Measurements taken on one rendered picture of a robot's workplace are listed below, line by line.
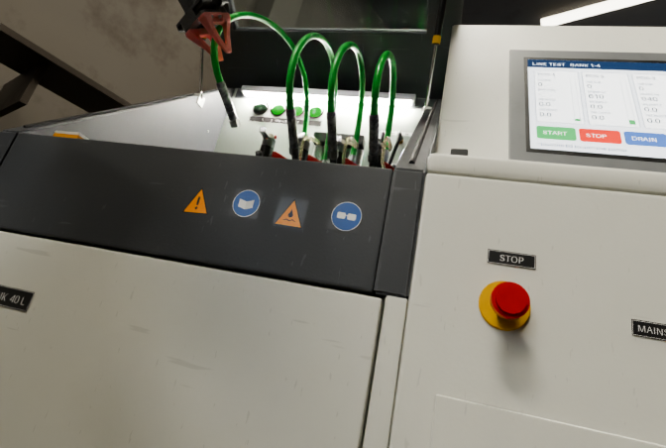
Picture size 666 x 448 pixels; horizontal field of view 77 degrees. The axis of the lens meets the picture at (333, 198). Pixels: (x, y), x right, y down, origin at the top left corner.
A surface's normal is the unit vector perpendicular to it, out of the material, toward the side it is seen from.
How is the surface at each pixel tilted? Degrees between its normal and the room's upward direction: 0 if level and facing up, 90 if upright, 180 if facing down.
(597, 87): 76
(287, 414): 90
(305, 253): 90
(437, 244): 90
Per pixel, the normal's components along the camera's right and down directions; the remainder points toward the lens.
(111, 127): 0.96, 0.11
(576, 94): -0.14, -0.59
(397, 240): -0.19, -0.39
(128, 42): 0.81, -0.05
